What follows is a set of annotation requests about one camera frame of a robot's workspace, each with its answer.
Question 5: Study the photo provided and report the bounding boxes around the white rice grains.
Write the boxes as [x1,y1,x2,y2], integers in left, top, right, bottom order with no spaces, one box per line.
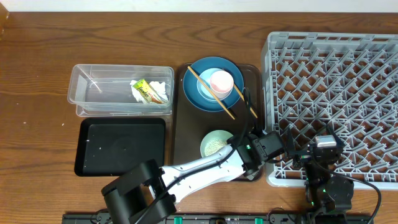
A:
[203,139,227,156]

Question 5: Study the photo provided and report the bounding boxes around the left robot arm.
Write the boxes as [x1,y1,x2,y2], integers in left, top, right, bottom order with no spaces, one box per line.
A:
[101,131,285,223]

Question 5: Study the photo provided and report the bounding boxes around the black plastic tray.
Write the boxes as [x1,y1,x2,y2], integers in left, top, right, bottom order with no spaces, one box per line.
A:
[74,118,165,177]

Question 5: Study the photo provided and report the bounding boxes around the mint green bowl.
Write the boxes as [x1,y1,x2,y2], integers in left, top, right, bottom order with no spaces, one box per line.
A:
[200,130,233,157]

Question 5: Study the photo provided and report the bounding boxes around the green yellow snack wrapper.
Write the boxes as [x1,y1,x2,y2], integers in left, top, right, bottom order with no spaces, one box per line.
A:
[133,79,165,104]

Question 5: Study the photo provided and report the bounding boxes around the grey dishwasher rack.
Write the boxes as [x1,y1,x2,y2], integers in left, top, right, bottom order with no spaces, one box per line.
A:
[261,32,397,190]

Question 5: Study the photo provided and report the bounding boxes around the dark blue plate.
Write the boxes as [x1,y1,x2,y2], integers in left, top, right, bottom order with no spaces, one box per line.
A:
[183,57,244,112]

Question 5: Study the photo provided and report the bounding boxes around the light blue small bowl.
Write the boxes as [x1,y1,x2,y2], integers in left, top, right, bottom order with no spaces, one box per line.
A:
[197,68,234,101]

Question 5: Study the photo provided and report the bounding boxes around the clear plastic waste bin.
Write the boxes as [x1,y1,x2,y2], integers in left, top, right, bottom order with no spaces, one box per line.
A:
[68,64,174,117]

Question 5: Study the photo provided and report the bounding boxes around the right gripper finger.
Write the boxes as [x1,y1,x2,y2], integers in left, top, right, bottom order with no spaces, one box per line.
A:
[285,128,295,157]
[325,125,345,147]

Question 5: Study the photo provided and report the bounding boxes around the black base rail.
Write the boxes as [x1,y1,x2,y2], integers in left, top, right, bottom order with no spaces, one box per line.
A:
[62,211,370,224]

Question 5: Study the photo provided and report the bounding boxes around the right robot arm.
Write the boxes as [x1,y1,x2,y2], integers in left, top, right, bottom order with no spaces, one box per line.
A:
[285,126,354,223]

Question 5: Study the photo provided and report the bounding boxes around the pink plastic cup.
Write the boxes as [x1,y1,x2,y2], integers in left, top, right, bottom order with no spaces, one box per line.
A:
[210,70,234,98]

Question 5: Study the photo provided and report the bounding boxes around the brown serving tray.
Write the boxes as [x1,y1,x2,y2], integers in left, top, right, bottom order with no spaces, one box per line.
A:
[170,64,265,165]

